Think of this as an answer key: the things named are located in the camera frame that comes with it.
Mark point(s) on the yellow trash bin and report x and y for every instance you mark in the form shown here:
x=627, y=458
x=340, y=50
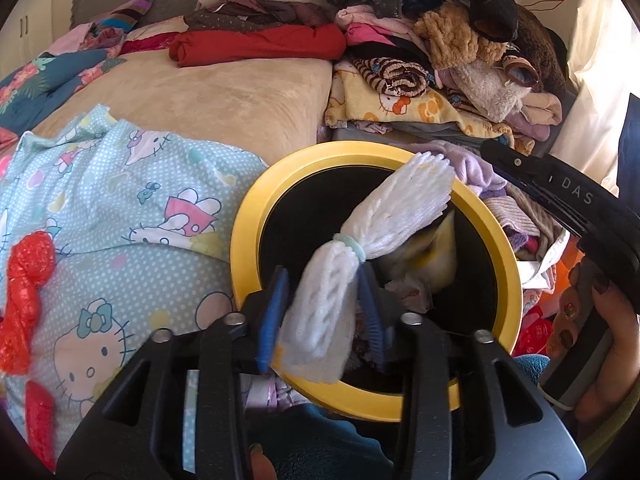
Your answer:
x=250, y=220

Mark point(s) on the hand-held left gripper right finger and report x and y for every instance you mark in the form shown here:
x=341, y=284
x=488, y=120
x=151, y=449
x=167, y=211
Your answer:
x=372, y=320

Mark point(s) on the blue floral quilt pink lining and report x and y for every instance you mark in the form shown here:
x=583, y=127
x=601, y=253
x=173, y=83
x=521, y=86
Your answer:
x=45, y=80

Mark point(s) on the white foam net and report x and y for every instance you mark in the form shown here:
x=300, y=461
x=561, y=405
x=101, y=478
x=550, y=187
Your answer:
x=325, y=300

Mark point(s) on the cream wardrobe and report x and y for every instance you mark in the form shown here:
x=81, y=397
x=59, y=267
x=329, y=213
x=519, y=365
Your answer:
x=25, y=25

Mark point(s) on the light blue printed blanket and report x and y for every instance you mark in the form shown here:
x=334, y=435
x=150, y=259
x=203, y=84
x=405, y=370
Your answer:
x=125, y=200

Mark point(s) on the beige pillow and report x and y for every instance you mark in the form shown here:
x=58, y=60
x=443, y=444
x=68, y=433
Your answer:
x=225, y=100

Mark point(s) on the striped pillow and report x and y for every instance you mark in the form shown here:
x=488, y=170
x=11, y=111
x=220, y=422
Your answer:
x=125, y=15

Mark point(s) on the purple cloth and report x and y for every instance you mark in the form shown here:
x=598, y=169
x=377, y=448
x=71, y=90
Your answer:
x=475, y=170

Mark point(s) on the folded red garment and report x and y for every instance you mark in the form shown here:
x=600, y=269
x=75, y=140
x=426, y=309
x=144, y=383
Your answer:
x=260, y=42

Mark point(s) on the striped knitted cloth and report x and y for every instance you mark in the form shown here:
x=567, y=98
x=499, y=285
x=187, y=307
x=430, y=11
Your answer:
x=515, y=220

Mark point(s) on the white curtain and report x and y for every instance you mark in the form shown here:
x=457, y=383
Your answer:
x=600, y=60

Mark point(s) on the person's teal clothing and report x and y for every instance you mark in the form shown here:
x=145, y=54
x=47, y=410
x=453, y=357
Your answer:
x=325, y=445

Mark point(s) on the grey headboard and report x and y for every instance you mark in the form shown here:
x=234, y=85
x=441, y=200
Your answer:
x=175, y=5

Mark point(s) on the person's left hand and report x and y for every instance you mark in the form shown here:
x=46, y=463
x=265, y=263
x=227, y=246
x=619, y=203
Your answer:
x=263, y=462

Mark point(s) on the person's right forearm green sleeve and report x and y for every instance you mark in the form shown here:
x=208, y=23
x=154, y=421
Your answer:
x=612, y=435

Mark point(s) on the yellow printed blanket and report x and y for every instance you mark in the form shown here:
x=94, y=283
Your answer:
x=360, y=105

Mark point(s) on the pile of clothes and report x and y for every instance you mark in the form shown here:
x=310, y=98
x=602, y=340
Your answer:
x=400, y=10

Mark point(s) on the dark red cloth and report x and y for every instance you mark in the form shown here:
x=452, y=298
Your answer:
x=150, y=42

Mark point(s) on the red plastic bag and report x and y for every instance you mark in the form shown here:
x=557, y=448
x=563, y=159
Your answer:
x=30, y=280

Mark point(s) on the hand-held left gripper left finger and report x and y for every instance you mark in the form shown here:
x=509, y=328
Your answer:
x=272, y=320

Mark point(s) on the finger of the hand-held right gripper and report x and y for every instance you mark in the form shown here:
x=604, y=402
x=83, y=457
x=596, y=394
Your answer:
x=517, y=161
x=545, y=200

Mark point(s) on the white printed plastic bag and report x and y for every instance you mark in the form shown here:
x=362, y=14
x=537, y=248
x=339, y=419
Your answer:
x=407, y=295

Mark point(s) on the person's right hand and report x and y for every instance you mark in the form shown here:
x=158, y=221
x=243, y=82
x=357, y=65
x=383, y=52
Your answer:
x=620, y=330

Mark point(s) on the red snack packet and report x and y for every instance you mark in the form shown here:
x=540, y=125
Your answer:
x=40, y=420

